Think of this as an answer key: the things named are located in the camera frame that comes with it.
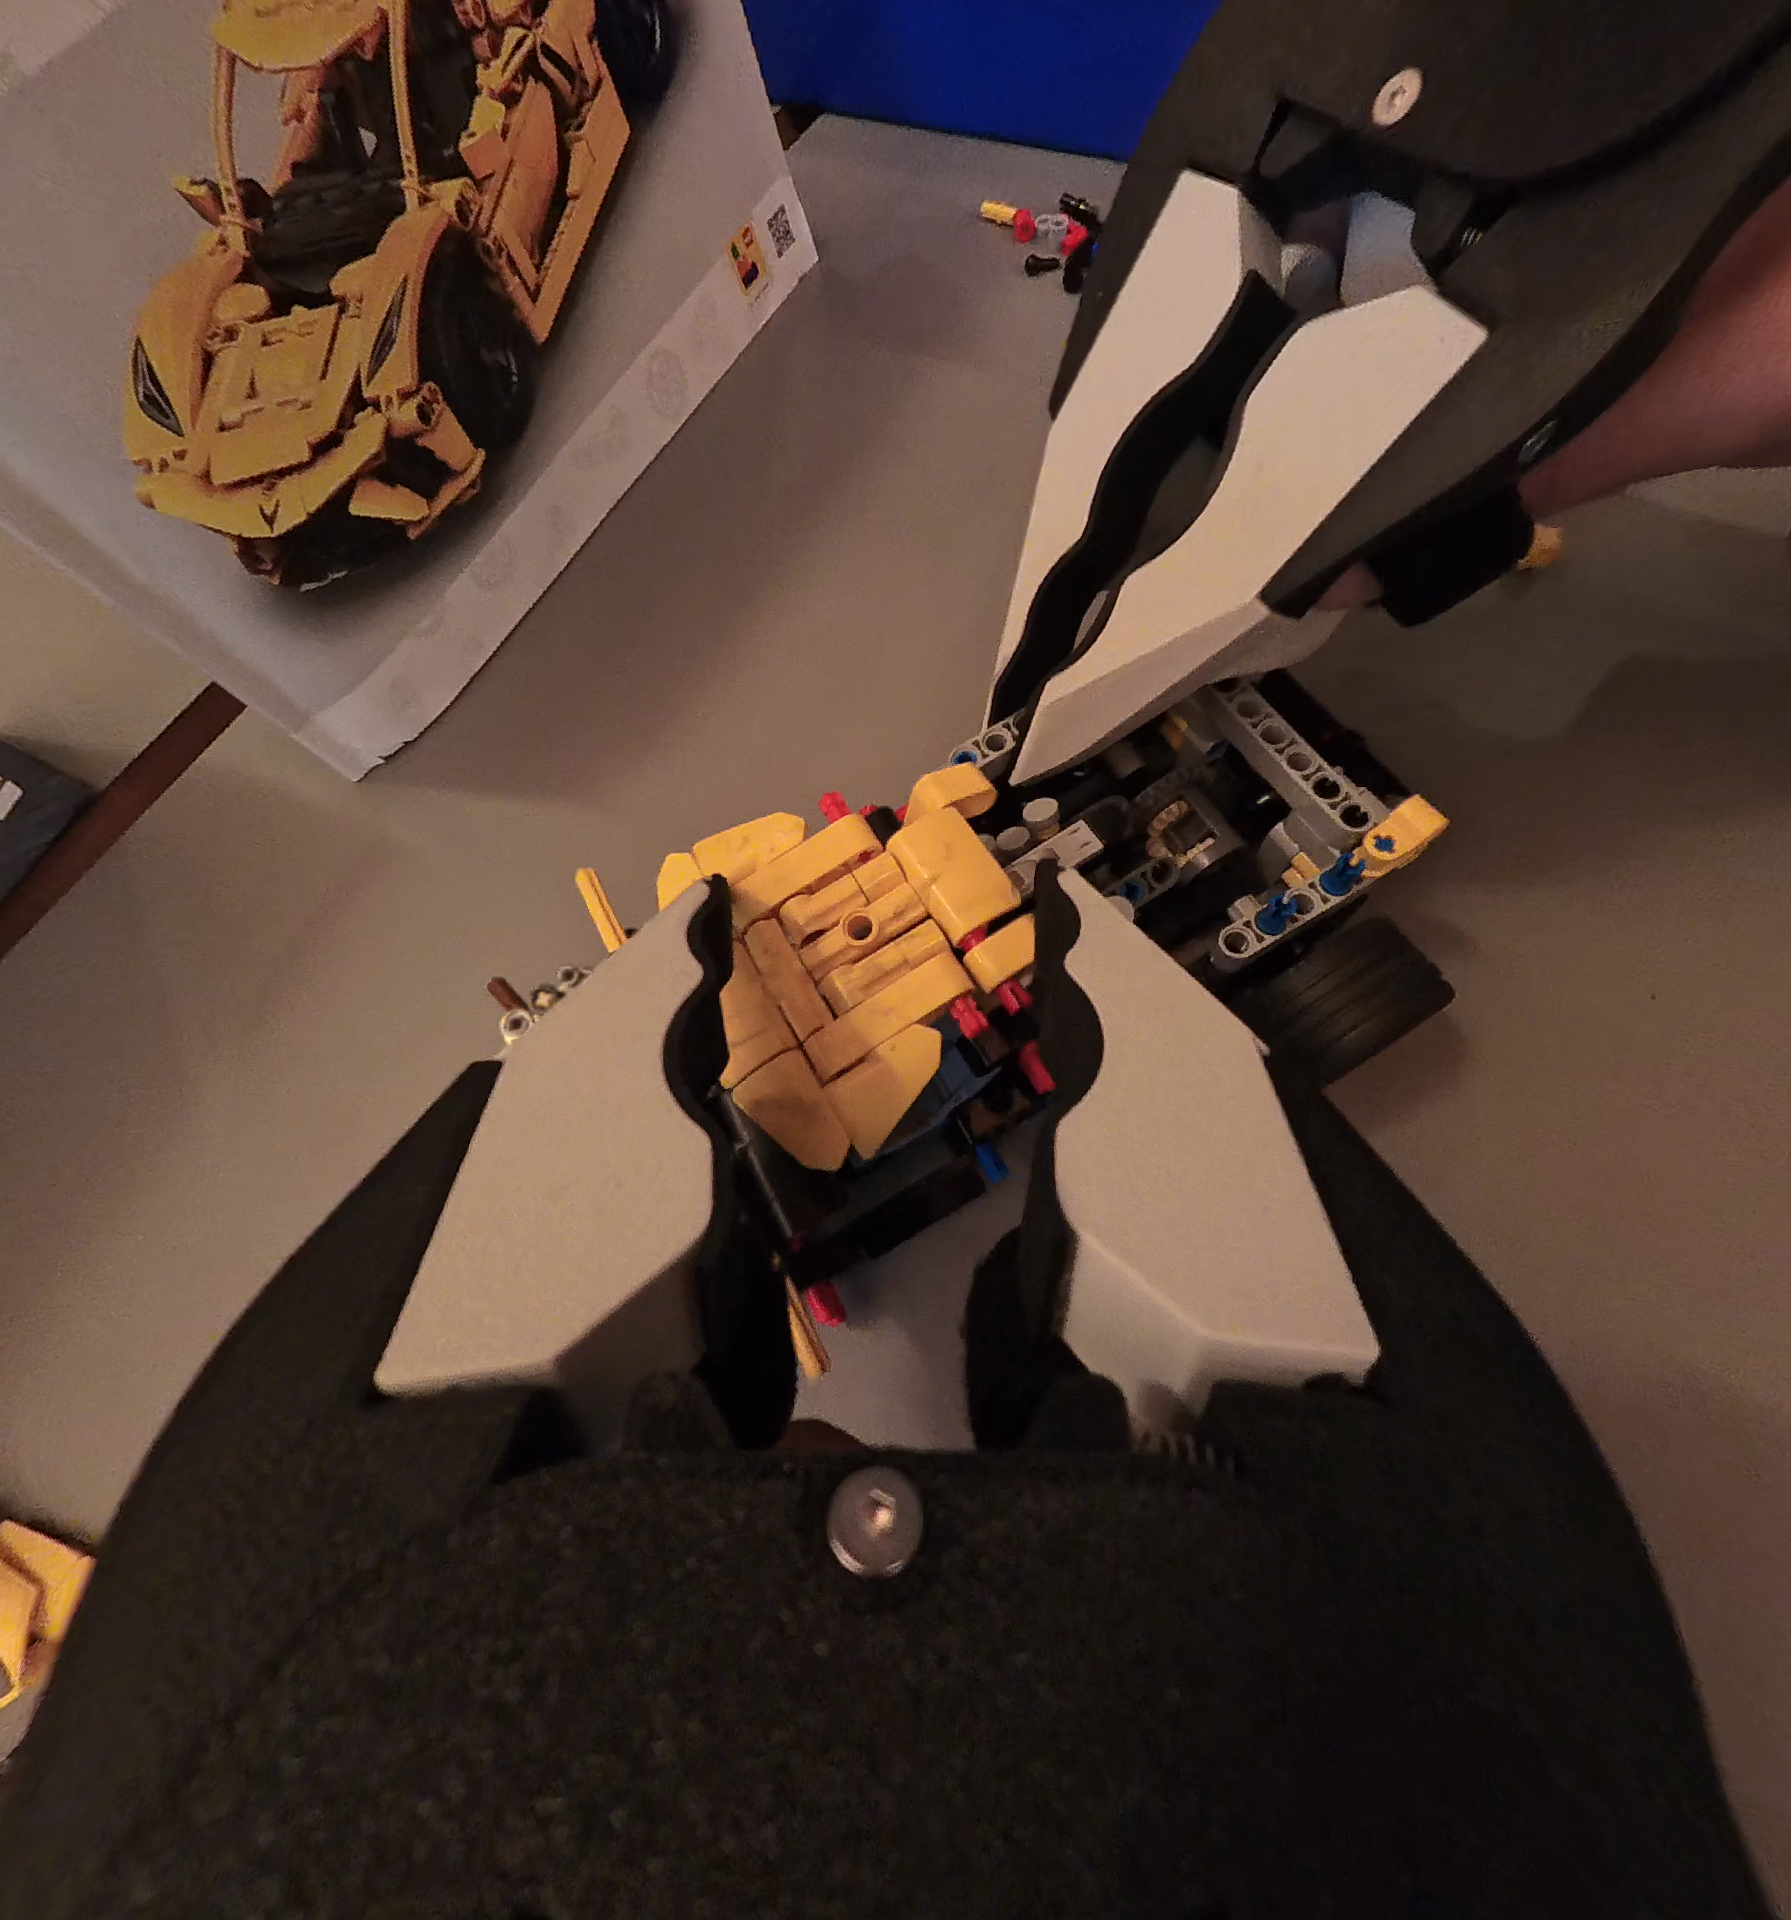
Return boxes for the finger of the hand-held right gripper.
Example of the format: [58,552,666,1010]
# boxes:
[1007,283,1491,787]
[984,169,1300,747]

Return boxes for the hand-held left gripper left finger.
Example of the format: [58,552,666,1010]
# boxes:
[373,877,799,1451]

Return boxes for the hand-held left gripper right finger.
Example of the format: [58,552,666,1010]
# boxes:
[961,863,1381,1450]

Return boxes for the yellow black brick car chassis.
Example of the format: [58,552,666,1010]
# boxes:
[489,674,1454,1382]

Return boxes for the grey desk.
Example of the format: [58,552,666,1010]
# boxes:
[0,112,1791,1920]

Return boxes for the person's right hand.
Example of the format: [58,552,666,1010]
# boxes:
[1522,128,1791,522]

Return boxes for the scattered small brick pins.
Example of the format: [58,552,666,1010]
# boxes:
[980,190,1107,290]

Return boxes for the blue plastic bin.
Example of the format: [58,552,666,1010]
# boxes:
[742,0,1228,159]

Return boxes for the grey car instruction booklet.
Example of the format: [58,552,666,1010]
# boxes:
[0,0,821,782]

